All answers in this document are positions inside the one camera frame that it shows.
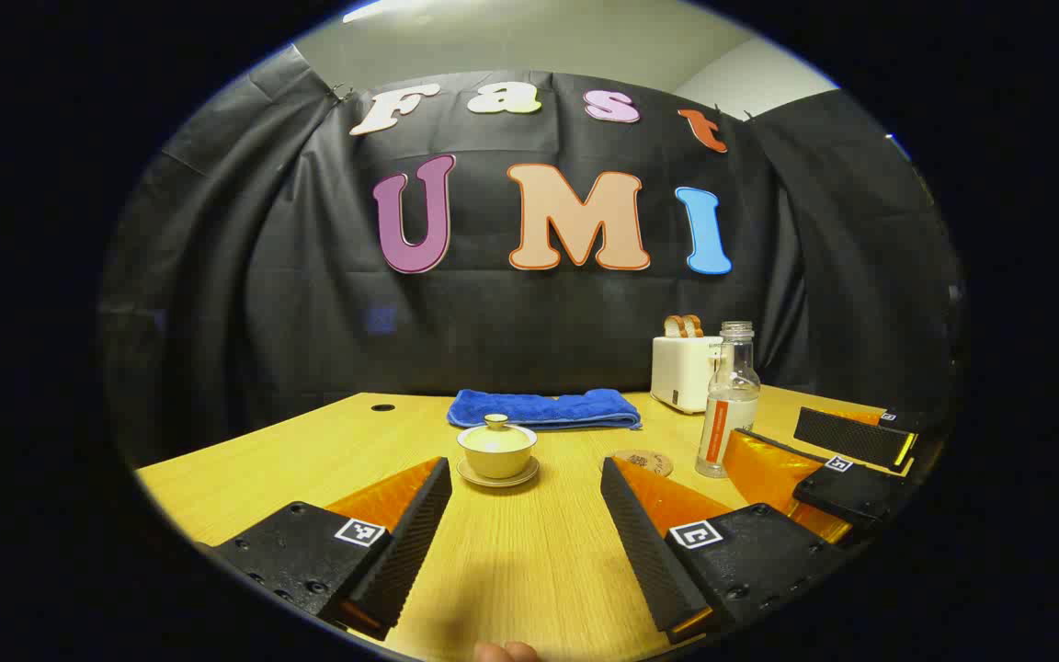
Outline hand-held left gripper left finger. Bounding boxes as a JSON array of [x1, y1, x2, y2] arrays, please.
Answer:
[[194, 457, 453, 642]]

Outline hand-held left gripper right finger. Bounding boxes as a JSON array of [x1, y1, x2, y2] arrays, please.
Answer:
[[599, 457, 848, 645]]

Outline round wooden coaster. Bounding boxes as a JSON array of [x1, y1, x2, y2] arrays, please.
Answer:
[[610, 449, 675, 479]]

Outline clear water bottle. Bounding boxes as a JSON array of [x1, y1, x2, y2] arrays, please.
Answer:
[[695, 321, 762, 479]]

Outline yellow teacup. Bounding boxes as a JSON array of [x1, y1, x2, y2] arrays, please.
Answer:
[[457, 439, 539, 480]]

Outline yellow teacup lid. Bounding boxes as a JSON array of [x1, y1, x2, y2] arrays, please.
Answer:
[[461, 414, 534, 451]]

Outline yellow saucer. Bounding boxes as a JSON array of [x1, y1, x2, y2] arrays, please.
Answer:
[[456, 458, 541, 489]]

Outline white toaster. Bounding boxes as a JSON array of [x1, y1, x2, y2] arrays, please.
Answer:
[[651, 333, 723, 415]]

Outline blue towel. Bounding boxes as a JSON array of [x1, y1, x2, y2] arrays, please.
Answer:
[[446, 388, 643, 431]]

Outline ceiling light panel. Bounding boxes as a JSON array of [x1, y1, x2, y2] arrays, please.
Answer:
[[343, 0, 443, 24]]

